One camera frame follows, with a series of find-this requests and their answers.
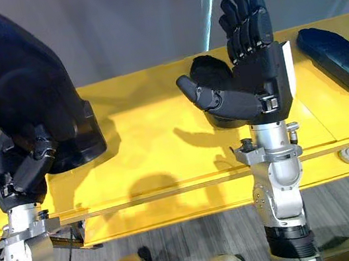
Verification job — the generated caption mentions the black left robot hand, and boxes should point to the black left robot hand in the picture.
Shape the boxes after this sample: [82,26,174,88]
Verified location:
[0,119,69,214]

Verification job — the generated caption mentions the metal pole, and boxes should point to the metal pole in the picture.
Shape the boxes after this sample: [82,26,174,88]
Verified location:
[195,0,229,53]

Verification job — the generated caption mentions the yellow shelf board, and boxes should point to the yellow shelf board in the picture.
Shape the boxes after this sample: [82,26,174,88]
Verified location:
[0,10,349,261]

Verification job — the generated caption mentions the black plastic sole-shaped housing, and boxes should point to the black plastic sole-shaped housing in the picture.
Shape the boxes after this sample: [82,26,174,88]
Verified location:
[186,48,252,135]
[0,0,111,184]
[294,20,349,106]

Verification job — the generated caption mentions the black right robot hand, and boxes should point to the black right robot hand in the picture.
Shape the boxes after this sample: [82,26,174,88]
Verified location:
[161,0,303,137]

